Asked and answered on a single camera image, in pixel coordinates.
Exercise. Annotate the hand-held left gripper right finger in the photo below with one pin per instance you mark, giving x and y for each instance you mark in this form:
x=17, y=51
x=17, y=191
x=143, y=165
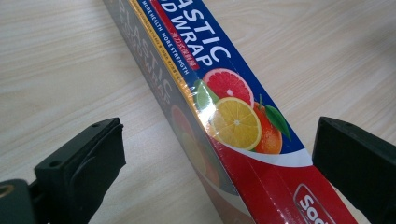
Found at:
x=355, y=161

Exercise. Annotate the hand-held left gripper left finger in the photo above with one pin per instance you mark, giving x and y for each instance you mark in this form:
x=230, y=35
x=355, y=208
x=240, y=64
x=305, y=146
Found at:
x=77, y=174

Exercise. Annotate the blue and red wrap box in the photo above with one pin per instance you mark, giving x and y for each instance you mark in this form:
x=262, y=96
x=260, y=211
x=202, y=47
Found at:
x=243, y=124

